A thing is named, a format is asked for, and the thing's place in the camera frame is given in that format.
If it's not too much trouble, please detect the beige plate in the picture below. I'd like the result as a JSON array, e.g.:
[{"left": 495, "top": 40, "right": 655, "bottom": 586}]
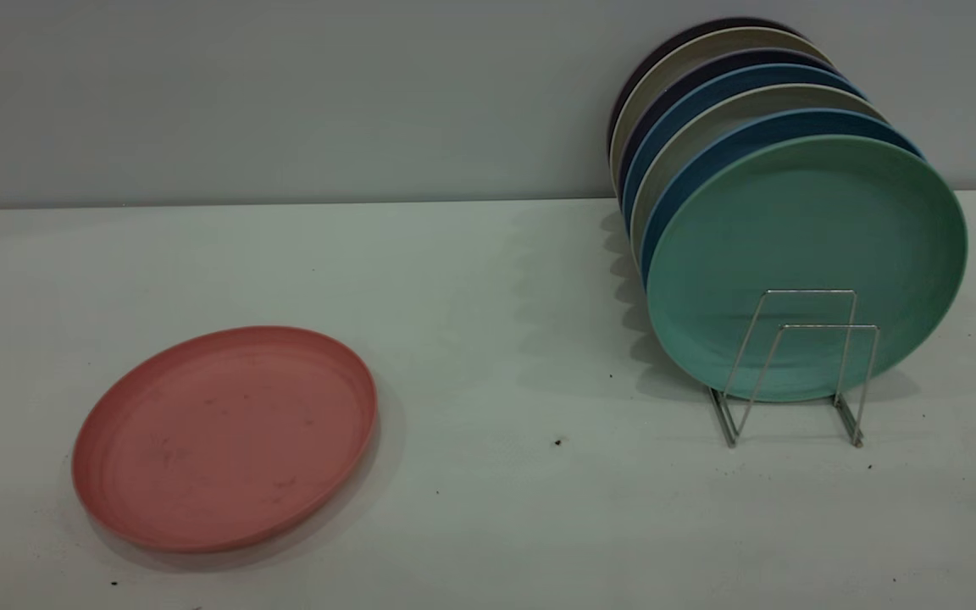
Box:
[
  {"left": 609, "top": 26, "right": 832, "bottom": 191},
  {"left": 630, "top": 83, "right": 889, "bottom": 263}
]

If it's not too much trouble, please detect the dark purple plate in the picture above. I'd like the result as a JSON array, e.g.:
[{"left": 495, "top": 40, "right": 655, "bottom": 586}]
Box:
[{"left": 607, "top": 17, "right": 807, "bottom": 158}]

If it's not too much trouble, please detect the mint green plate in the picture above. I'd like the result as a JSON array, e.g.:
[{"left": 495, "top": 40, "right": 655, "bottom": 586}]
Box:
[{"left": 646, "top": 134, "right": 969, "bottom": 403}]

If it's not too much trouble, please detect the pink round plate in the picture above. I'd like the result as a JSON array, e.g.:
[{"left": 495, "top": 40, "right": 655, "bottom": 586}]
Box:
[{"left": 71, "top": 325, "right": 380, "bottom": 554}]

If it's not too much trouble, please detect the dark navy plate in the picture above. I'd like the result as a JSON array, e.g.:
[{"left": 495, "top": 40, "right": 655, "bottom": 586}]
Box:
[{"left": 615, "top": 47, "right": 836, "bottom": 200}]

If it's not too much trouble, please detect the silver wire plate rack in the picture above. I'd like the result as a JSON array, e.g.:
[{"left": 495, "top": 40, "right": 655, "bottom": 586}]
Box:
[{"left": 708, "top": 289, "right": 881, "bottom": 448}]

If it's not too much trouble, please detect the blue plate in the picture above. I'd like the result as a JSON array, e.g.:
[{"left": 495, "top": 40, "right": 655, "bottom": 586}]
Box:
[
  {"left": 622, "top": 63, "right": 868, "bottom": 230},
  {"left": 640, "top": 108, "right": 925, "bottom": 285}
]

